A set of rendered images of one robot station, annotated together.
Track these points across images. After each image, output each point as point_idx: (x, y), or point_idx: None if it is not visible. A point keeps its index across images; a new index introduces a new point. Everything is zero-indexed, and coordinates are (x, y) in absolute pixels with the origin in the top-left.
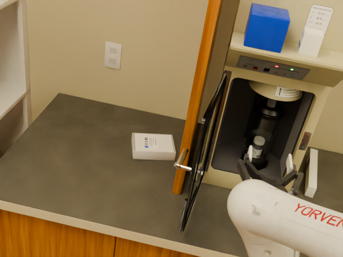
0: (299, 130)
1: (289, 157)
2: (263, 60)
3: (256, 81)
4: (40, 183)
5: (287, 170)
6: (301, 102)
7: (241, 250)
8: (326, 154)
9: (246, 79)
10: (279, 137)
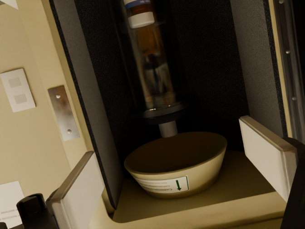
0: (89, 116)
1: (100, 196)
2: None
3: (240, 199)
4: None
5: (77, 181)
6: (110, 133)
7: None
8: (1, 1)
9: (263, 194)
10: (100, 32)
